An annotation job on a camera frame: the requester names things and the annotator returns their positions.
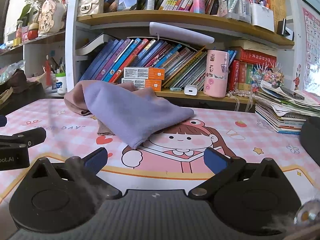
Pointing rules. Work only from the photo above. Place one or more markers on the row of leaning books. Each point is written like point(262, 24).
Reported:
point(183, 63)

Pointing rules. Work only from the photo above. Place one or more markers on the red books stack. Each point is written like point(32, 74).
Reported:
point(245, 61)

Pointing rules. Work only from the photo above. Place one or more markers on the orange white box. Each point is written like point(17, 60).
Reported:
point(156, 85)
point(144, 73)

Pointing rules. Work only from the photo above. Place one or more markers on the white long desk lamp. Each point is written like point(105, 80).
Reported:
point(179, 34)

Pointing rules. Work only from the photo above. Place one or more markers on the stack of magazines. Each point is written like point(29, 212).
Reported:
point(283, 109)

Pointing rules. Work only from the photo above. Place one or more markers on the white quilted mini purse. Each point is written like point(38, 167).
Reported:
point(90, 7)

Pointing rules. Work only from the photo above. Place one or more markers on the dusty pink garment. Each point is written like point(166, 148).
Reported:
point(111, 104)

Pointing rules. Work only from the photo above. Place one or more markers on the white green lid jar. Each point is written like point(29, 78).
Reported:
point(61, 84)

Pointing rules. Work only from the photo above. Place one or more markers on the pink sticker tumbler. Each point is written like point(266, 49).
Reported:
point(216, 74)

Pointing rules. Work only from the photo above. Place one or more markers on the white usb charger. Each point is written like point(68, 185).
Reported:
point(190, 90)

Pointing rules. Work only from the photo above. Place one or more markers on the black bag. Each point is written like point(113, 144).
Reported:
point(18, 92)

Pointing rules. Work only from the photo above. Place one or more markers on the lower orange white box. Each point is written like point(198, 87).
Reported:
point(156, 85)

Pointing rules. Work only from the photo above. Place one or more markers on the white pen holder box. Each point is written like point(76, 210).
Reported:
point(262, 17)

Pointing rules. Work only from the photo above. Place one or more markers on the lavender cloth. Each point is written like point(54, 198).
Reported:
point(136, 130)

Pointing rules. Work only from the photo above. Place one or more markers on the white wooden bookshelf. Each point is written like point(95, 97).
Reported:
point(200, 31)

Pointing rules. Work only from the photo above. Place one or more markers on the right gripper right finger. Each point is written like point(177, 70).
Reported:
point(214, 160)

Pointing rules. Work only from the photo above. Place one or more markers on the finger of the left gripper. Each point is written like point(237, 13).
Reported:
point(30, 137)

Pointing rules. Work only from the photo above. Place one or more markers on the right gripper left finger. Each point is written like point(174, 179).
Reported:
point(96, 160)

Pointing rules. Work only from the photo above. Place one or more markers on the rabbit cartoon plaque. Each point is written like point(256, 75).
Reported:
point(51, 17)

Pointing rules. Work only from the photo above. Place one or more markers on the pink cartoon desk mat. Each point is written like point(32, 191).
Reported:
point(171, 159)

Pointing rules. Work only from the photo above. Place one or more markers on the upper orange white box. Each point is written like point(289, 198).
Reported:
point(144, 73)

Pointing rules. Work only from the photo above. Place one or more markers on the black storage pouch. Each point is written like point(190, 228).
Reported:
point(310, 137)

